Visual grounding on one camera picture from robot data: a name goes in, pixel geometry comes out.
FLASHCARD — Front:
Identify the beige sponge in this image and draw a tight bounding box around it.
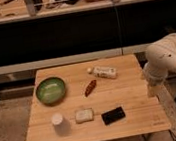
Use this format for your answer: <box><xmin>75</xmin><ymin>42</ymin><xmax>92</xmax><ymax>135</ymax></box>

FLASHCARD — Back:
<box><xmin>75</xmin><ymin>108</ymin><xmax>94</xmax><ymax>123</ymax></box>

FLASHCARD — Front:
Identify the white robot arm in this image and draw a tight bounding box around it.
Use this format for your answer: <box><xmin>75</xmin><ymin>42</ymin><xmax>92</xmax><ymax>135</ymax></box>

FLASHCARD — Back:
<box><xmin>142</xmin><ymin>33</ymin><xmax>176</xmax><ymax>97</ymax></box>

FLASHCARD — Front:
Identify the white paper cup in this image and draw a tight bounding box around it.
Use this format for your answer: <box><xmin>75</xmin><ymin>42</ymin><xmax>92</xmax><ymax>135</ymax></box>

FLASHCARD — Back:
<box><xmin>51</xmin><ymin>113</ymin><xmax>71</xmax><ymax>136</ymax></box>

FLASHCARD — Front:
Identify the wooden table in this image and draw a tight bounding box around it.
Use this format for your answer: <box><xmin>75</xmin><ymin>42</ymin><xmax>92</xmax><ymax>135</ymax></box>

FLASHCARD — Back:
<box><xmin>26</xmin><ymin>55</ymin><xmax>171</xmax><ymax>141</ymax></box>

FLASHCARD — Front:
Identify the white plastic bottle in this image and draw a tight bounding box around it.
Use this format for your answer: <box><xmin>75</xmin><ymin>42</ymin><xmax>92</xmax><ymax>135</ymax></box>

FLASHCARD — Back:
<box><xmin>86</xmin><ymin>66</ymin><xmax>118</xmax><ymax>79</ymax></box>

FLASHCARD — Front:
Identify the black eraser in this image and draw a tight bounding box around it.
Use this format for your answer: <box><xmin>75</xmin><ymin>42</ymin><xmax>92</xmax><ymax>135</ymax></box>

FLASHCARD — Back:
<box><xmin>101</xmin><ymin>106</ymin><xmax>125</xmax><ymax>125</ymax></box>

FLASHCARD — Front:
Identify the green bowl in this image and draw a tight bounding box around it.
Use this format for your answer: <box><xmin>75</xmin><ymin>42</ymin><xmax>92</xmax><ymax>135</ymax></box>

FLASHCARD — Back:
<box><xmin>35</xmin><ymin>77</ymin><xmax>66</xmax><ymax>105</ymax></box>

